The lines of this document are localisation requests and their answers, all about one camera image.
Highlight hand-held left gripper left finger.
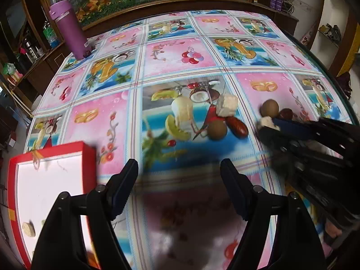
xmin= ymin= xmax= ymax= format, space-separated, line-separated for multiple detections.
xmin=31 ymin=159 xmax=139 ymax=270

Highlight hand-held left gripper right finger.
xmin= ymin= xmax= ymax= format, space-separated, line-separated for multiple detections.
xmin=220 ymin=159 xmax=328 ymax=270

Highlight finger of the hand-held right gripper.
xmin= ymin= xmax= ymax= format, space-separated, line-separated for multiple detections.
xmin=271 ymin=117 xmax=360 ymax=147
xmin=258 ymin=127 xmax=353 ymax=169

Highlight red date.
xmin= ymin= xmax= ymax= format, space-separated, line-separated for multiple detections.
xmin=278 ymin=108 xmax=294 ymax=121
xmin=226 ymin=117 xmax=249 ymax=139

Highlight small white fruit chunk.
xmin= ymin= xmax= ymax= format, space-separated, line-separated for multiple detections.
xmin=259 ymin=117 xmax=282 ymax=131

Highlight brown round fruit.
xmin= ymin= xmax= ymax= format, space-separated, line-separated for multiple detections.
xmin=261 ymin=99 xmax=280 ymax=117
xmin=207 ymin=120 xmax=228 ymax=140

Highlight white cube fruit piece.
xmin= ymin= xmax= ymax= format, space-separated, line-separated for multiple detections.
xmin=216 ymin=93 xmax=239 ymax=118

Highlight red cardboard box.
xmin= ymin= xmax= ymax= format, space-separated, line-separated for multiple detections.
xmin=7 ymin=141 xmax=97 ymax=269

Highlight beige fruit slice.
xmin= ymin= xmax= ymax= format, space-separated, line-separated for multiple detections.
xmin=22 ymin=222 xmax=36 ymax=237

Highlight dark red cloth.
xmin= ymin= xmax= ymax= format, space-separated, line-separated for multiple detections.
xmin=336 ymin=72 xmax=353 ymax=99

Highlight pink printed bag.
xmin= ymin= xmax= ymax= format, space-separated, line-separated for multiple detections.
xmin=299 ymin=24 xmax=315 ymax=47

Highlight dark shoes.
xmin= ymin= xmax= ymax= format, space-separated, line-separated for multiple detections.
xmin=319 ymin=24 xmax=342 ymax=43

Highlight wooden cabinet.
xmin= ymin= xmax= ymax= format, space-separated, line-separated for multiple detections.
xmin=254 ymin=0 xmax=300 ymax=38

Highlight printed tablecloth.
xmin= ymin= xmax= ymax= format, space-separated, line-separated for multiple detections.
xmin=24 ymin=10 xmax=352 ymax=270

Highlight wooden sideboard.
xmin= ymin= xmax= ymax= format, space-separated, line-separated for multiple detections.
xmin=11 ymin=0 xmax=74 ymax=110

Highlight purple drinking bottle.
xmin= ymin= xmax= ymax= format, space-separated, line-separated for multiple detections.
xmin=49 ymin=0 xmax=92 ymax=60

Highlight steel kettle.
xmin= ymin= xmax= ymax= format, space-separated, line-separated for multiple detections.
xmin=22 ymin=35 xmax=43 ymax=62

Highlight green plastic bottle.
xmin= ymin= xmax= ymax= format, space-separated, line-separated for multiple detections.
xmin=42 ymin=21 xmax=61 ymax=48

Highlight yellow string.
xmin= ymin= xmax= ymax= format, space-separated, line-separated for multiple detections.
xmin=31 ymin=149 xmax=45 ymax=171

